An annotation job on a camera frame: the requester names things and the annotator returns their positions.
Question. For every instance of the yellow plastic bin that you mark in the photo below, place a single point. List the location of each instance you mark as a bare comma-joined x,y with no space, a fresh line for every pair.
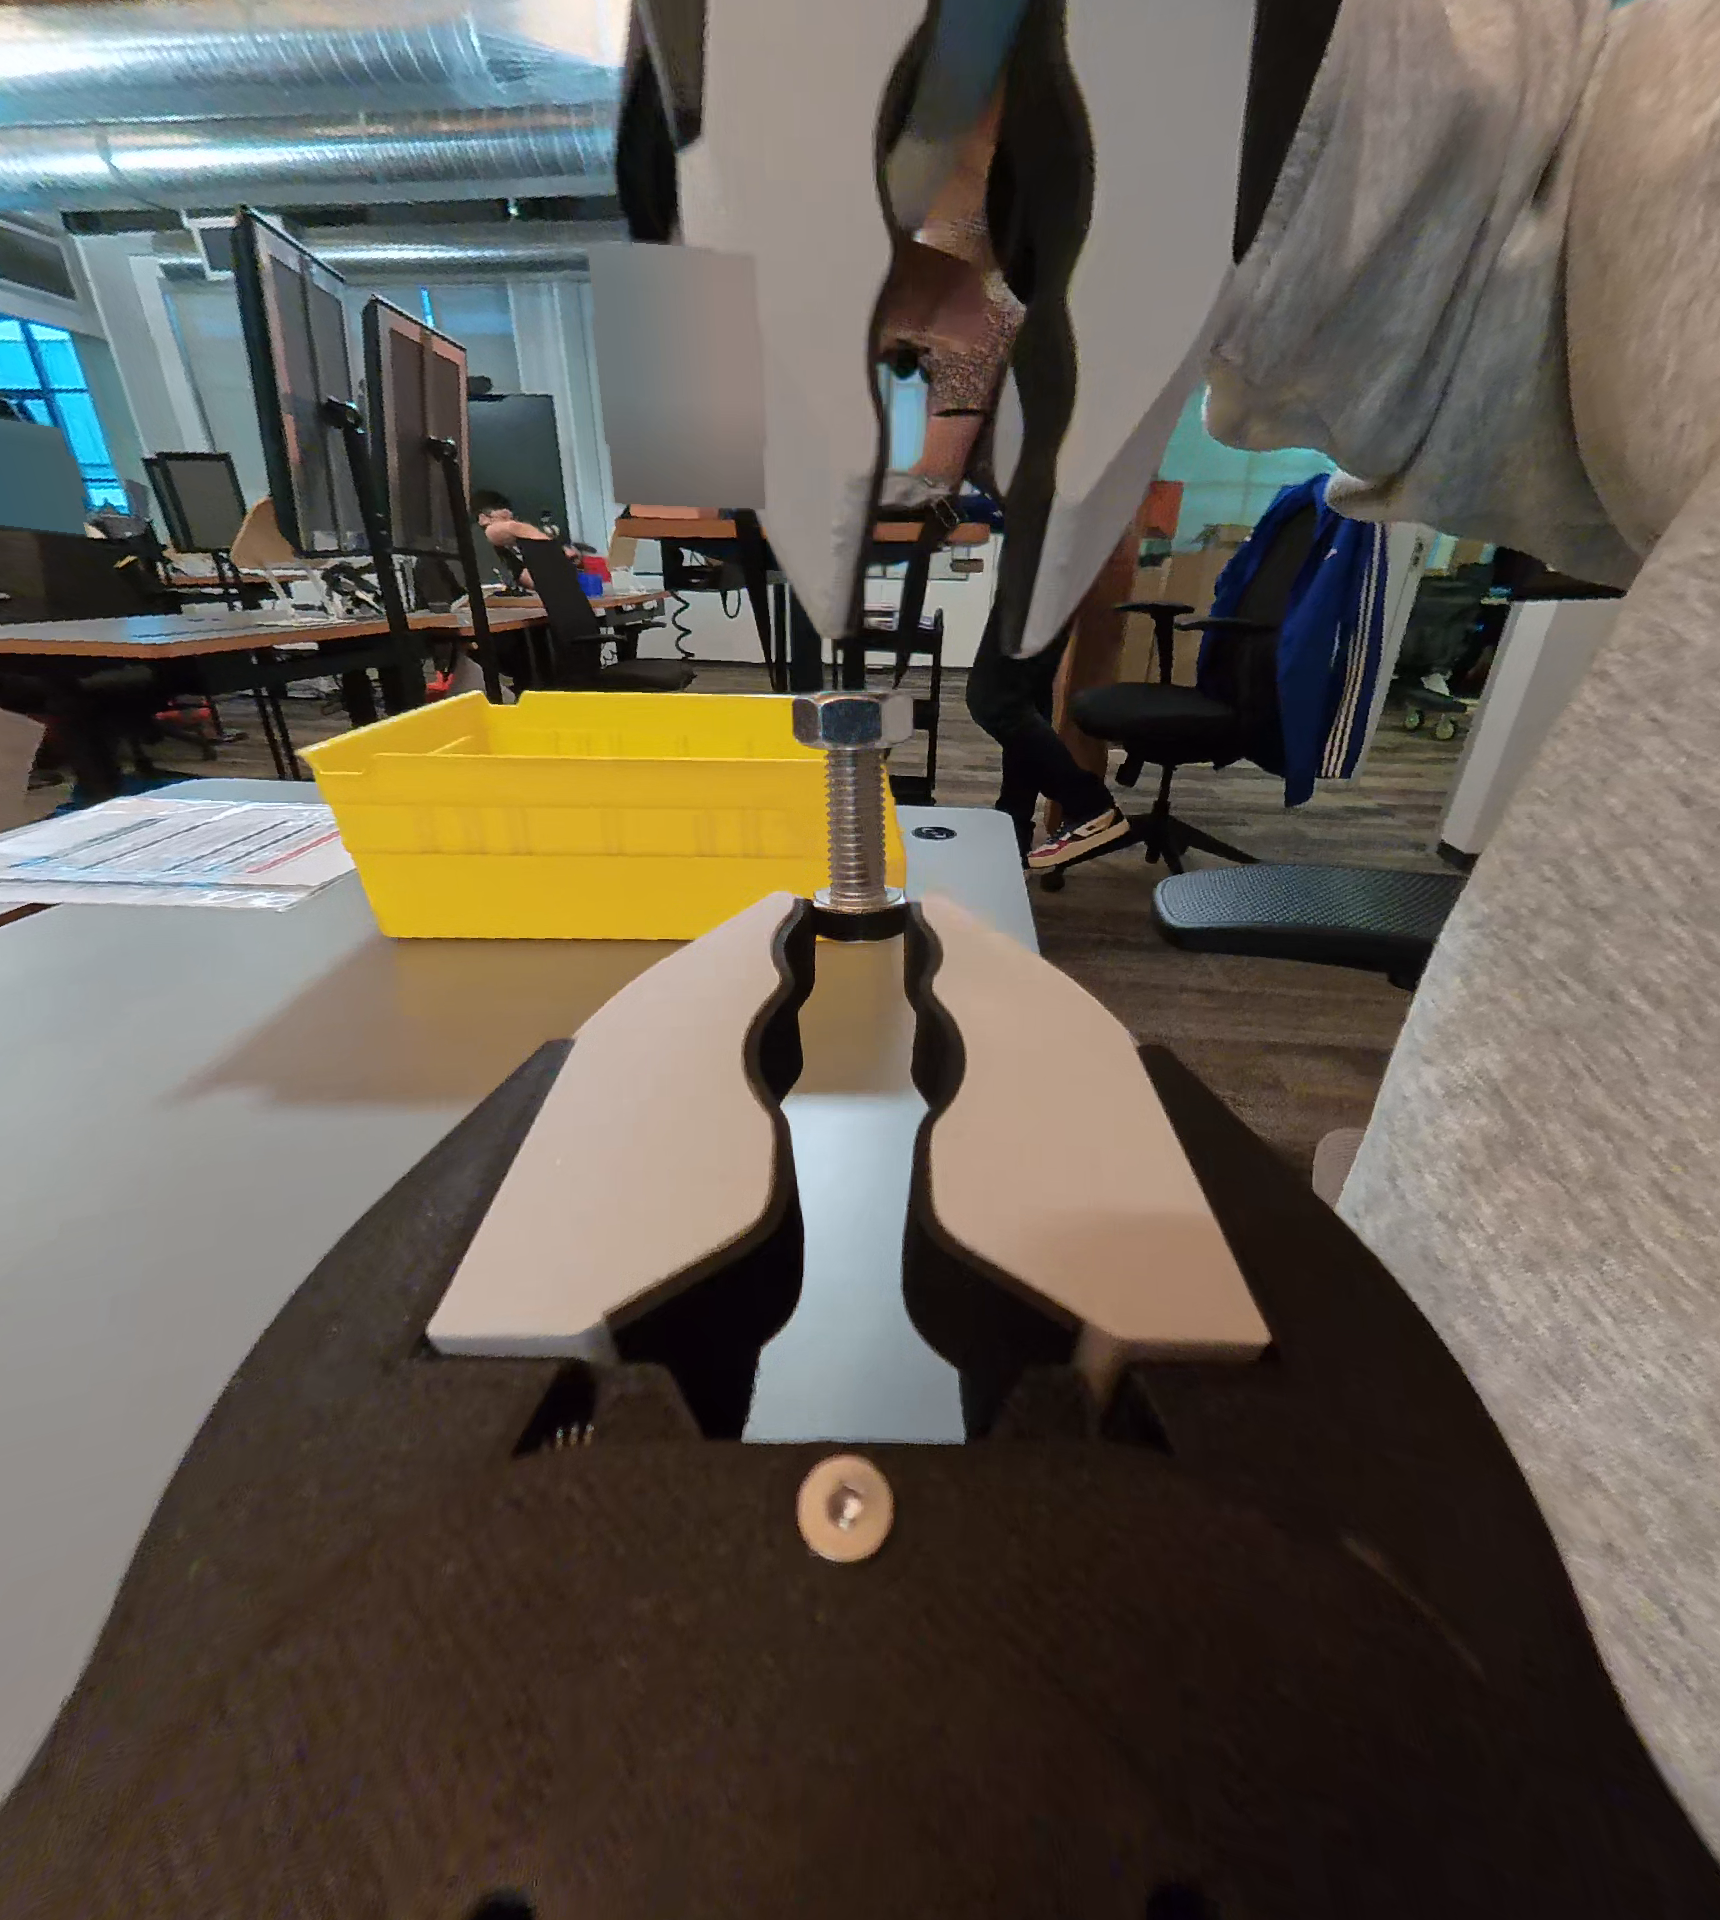
544,856

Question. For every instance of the orange-edged standing desk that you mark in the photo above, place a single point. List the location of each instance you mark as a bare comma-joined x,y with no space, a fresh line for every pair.
679,523

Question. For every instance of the black office chair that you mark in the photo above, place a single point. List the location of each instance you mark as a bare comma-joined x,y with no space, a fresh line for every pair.
1444,660
1174,721
575,600

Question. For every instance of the laminated paper sheet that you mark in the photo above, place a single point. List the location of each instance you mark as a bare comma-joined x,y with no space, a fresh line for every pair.
125,849

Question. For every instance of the grey desk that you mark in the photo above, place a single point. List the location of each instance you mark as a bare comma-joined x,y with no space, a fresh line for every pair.
201,1124

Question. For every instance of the blue jacket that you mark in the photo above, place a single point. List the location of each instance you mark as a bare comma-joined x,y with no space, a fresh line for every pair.
1327,645

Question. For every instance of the small black monitor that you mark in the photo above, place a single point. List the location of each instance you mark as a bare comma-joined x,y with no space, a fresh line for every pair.
199,503

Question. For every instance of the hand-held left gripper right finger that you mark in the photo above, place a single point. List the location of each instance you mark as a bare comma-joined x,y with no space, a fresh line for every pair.
1086,1184

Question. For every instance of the steel hex nut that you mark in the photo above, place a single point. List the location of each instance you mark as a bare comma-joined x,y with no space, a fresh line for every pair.
860,899

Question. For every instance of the steel hex bolt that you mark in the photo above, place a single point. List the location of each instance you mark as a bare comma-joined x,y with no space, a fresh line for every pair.
857,820

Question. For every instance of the wooden-edged background desk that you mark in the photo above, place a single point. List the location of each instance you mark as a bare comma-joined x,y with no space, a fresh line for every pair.
201,639

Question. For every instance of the large black monitor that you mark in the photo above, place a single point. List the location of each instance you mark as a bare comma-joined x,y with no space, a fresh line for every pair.
418,437
295,376

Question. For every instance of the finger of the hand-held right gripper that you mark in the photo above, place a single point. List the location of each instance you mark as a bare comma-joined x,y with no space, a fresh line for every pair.
1161,181
799,151

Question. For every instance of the black mesh chair armrest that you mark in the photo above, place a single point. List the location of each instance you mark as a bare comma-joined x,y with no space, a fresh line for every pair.
1310,916

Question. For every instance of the black monitor stand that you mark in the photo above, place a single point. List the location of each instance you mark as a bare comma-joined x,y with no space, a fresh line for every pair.
441,446
342,408

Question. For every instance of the person's right forearm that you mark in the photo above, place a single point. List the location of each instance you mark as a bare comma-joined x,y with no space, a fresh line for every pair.
1475,300

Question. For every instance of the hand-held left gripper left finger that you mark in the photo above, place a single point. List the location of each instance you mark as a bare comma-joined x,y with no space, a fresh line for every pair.
621,1142

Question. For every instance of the dark flat monitor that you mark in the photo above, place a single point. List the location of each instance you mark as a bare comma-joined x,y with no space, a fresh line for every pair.
524,466

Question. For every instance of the silver ceiling duct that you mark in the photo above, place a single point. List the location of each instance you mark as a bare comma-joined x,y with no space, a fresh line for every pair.
201,61
275,170

